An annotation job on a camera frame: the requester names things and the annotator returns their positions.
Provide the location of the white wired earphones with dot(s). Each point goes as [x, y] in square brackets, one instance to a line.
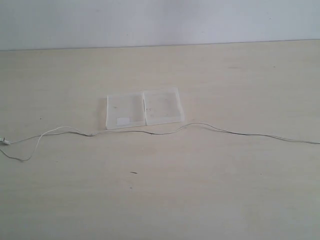
[62, 130]

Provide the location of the clear plastic hinged case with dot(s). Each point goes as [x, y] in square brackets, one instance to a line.
[144, 108]

